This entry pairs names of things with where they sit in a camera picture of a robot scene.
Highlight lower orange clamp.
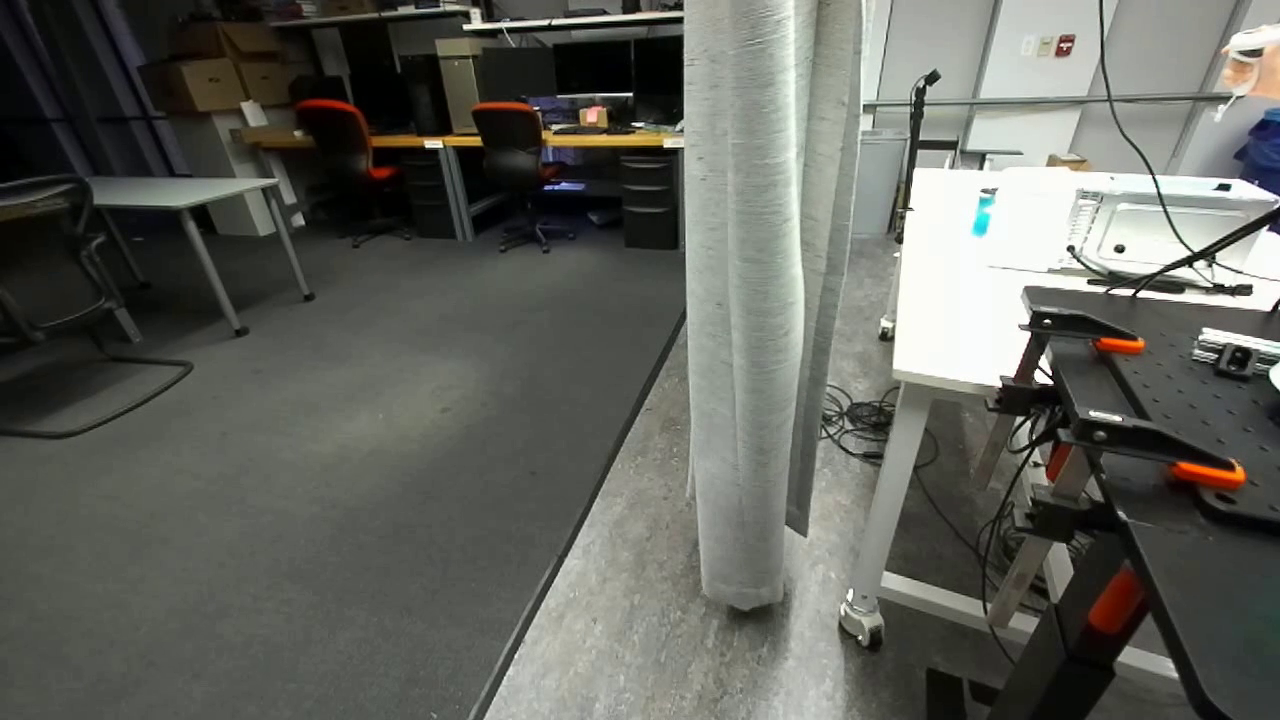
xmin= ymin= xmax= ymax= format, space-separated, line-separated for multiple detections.
xmin=1170 ymin=461 xmax=1247 ymax=492

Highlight black perforated robot table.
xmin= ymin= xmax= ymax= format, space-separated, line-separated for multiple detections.
xmin=925 ymin=283 xmax=1280 ymax=720

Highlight right red office chair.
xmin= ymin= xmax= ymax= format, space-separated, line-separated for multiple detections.
xmin=474 ymin=101 xmax=548 ymax=251

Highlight black hanging cable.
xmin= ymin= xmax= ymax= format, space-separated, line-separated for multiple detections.
xmin=1066 ymin=0 xmax=1256 ymax=299

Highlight white folding table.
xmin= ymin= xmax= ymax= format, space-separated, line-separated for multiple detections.
xmin=87 ymin=175 xmax=315 ymax=337

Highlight grey drawer cabinet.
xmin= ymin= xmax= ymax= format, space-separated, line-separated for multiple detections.
xmin=620 ymin=152 xmax=682 ymax=249

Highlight left red office chair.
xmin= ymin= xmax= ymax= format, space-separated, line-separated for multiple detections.
xmin=296 ymin=95 xmax=402 ymax=249

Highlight long wooden office desk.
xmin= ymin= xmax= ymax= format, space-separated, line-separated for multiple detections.
xmin=241 ymin=124 xmax=690 ymax=249

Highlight grey fabric curtain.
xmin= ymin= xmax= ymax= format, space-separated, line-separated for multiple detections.
xmin=685 ymin=0 xmax=866 ymax=612

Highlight black metal frame chair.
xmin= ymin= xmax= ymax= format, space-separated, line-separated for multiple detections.
xmin=0 ymin=171 xmax=201 ymax=445

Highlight cardboard box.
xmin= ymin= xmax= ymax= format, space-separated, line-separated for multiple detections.
xmin=163 ymin=61 xmax=244 ymax=111

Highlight orange clamp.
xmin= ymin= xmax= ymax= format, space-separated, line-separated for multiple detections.
xmin=1091 ymin=337 xmax=1149 ymax=357
xmin=1170 ymin=461 xmax=1247 ymax=492

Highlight upper orange clamp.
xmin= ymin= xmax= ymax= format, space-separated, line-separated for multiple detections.
xmin=1091 ymin=337 xmax=1149 ymax=357

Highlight red office chair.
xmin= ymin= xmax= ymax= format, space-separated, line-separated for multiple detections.
xmin=474 ymin=101 xmax=548 ymax=251
xmin=296 ymin=95 xmax=402 ymax=249

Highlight white lab table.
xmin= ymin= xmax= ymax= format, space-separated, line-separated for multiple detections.
xmin=842 ymin=166 xmax=1272 ymax=648

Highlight black floor cables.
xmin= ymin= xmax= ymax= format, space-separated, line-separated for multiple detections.
xmin=811 ymin=380 xmax=900 ymax=467

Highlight black microphone stand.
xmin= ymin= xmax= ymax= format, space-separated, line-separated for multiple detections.
xmin=893 ymin=69 xmax=939 ymax=242

